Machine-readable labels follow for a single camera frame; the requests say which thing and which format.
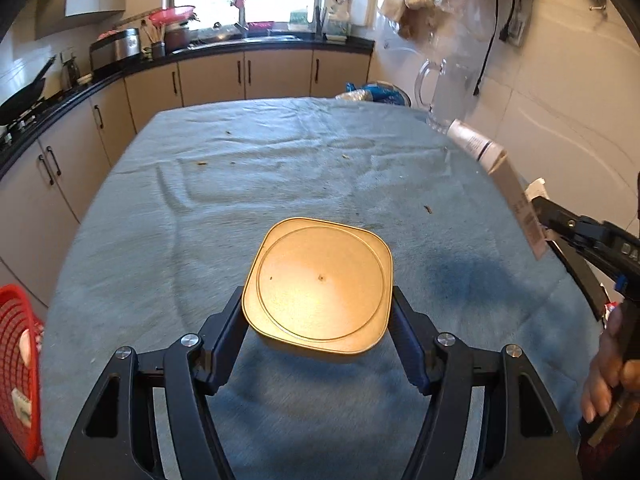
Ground red plastic mesh basket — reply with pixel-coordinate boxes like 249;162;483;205
0;285;47;463

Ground red plastic colander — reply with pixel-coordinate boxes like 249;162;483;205
148;5;197;26

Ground white barcoded medicine box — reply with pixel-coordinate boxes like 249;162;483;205
446;119;548;261

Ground white cutting board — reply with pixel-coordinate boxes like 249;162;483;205
347;0;383;28

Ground tan square plastic lid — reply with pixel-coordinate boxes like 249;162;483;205
241;217;394;365

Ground beige lower cabinets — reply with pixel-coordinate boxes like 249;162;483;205
0;42;375;311

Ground wall power socket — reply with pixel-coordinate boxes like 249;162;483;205
500;10;528;46

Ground person's right hand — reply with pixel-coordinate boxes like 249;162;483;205
581;304;640;424

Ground chopstick holder with chopsticks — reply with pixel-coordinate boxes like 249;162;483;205
141;20;167;59

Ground dark cooking pot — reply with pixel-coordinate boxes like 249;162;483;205
165;25;191;53

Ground silver rice cooker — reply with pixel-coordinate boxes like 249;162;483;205
90;28;141;72

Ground black kitchen countertop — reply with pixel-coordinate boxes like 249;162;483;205
0;32;376;181

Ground glass pot lid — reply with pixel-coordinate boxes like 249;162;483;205
197;22;241;43

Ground kitchen faucet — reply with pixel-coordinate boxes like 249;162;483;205
231;0;249;36

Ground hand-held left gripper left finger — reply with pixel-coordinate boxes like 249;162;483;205
56;285;248;480

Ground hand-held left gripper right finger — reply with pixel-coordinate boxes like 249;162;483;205
390;285;583;480

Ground blue tablecloth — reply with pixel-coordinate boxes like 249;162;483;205
40;97;608;480

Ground blue plastic bag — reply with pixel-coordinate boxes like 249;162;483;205
335;81;412;107

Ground clear glass pitcher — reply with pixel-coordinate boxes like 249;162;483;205
415;57;483;133

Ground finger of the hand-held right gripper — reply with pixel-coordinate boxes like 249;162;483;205
547;239;609;323
531;194;584;242

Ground black power cable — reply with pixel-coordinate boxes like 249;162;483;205
472;0;516;97

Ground clear hanging plastic bags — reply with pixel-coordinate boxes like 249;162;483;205
380;0;496;43

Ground gas stove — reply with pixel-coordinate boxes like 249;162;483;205
0;105;56;146

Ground black wok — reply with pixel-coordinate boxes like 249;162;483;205
0;55;57;123

